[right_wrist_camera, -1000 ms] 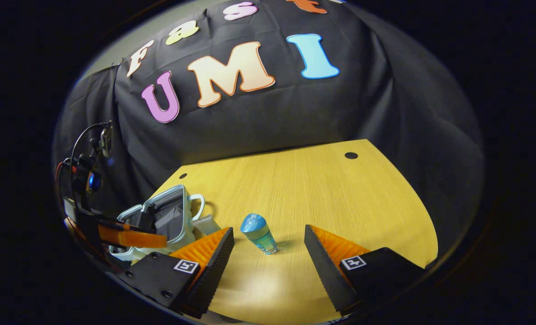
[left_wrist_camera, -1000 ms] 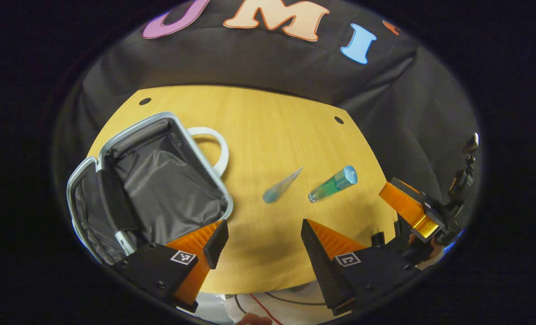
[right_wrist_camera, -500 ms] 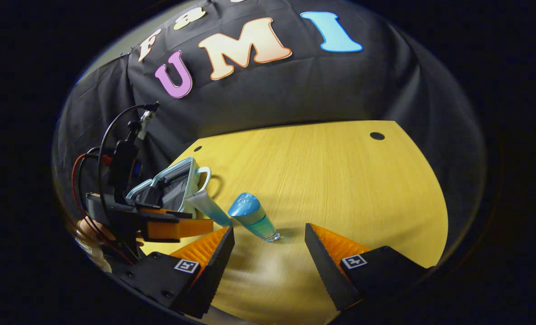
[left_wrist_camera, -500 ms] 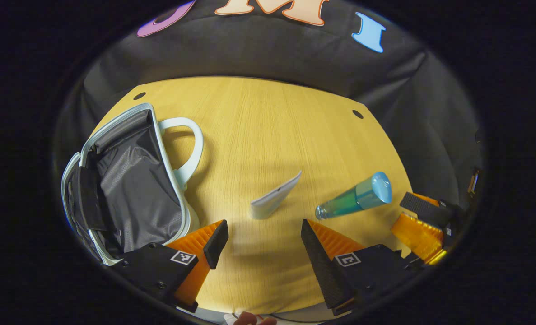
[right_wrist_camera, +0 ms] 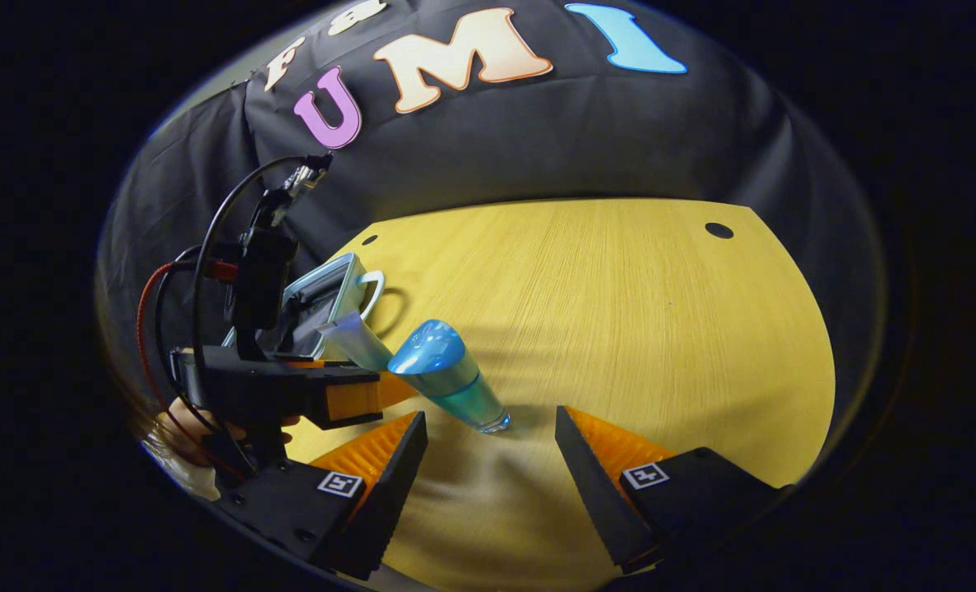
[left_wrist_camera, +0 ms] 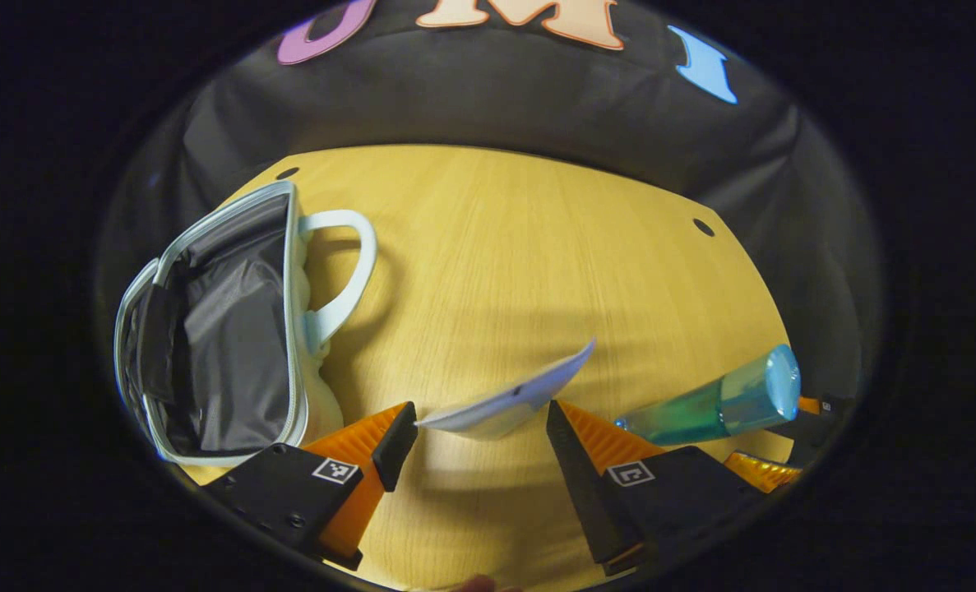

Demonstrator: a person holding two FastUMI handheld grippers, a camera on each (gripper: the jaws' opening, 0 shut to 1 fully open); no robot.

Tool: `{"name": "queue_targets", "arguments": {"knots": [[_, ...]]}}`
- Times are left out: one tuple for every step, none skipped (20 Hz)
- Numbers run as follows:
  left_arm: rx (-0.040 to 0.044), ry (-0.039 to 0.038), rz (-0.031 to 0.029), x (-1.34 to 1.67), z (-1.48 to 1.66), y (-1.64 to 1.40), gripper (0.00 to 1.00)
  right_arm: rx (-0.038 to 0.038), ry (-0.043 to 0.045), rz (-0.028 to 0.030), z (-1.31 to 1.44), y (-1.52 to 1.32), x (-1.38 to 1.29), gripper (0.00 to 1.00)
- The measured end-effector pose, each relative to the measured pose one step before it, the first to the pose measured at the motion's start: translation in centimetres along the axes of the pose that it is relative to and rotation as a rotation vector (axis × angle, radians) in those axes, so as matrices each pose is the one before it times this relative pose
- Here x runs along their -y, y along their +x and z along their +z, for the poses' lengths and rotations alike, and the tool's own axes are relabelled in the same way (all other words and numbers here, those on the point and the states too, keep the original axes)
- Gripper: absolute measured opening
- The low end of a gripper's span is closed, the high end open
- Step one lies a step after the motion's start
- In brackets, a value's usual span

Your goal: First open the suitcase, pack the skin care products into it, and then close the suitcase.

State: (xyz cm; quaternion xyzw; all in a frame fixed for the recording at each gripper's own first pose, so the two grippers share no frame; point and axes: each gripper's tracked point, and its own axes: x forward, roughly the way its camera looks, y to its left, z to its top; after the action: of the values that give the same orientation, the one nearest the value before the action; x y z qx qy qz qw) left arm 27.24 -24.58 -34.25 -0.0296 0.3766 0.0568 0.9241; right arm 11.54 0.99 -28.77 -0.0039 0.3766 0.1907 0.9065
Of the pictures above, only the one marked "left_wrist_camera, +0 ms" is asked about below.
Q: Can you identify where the white and blue cream tube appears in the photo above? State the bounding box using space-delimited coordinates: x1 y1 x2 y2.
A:
416 339 597 442

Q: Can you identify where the light blue suitcase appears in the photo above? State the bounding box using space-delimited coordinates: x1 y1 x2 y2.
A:
113 179 378 468

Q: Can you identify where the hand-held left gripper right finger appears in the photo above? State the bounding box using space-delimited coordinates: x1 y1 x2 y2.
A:
546 400 764 576

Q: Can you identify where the blue green lotion bottle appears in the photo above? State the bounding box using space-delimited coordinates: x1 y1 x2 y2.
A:
615 344 802 446

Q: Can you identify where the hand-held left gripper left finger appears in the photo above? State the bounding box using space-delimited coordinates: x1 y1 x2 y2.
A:
200 401 419 572

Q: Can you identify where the black backdrop cloth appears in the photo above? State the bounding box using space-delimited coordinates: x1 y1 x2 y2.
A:
97 0 883 412

